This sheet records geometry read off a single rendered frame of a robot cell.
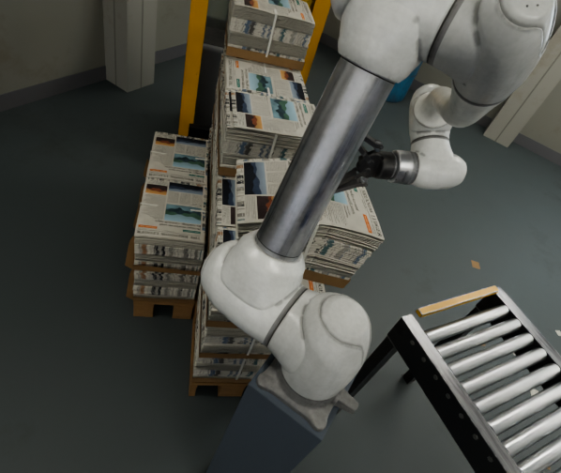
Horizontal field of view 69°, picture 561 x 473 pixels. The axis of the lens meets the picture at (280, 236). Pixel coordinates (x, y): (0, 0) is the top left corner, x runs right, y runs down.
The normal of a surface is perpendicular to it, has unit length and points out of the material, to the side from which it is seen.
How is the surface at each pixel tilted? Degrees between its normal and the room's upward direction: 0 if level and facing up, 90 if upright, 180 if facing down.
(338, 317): 7
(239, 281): 69
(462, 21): 77
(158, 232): 1
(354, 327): 5
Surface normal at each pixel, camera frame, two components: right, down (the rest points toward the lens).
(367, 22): -0.57, 0.29
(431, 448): 0.26, -0.67
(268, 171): 0.03, -0.71
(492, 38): -0.65, 0.64
